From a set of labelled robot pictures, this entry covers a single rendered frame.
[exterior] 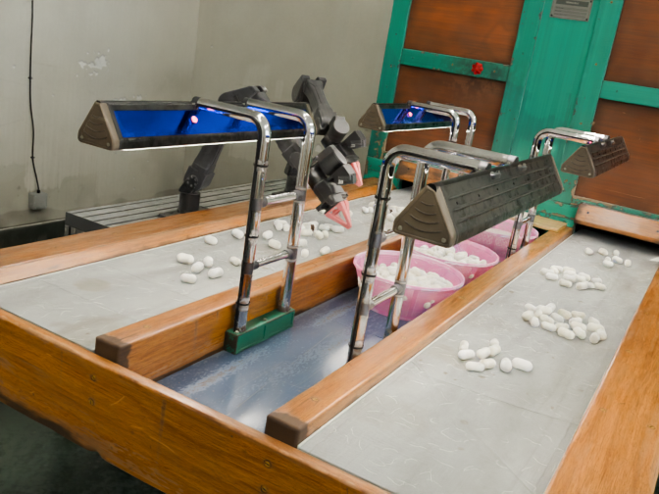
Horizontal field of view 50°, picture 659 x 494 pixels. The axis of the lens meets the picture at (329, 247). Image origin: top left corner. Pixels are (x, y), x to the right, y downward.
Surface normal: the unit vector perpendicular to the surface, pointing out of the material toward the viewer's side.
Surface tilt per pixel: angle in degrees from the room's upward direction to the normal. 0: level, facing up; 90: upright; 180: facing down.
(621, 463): 0
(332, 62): 90
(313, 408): 0
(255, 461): 90
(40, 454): 0
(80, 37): 90
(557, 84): 90
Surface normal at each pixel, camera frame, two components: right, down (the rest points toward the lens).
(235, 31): -0.50, 0.17
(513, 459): 0.15, -0.95
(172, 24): 0.85, 0.27
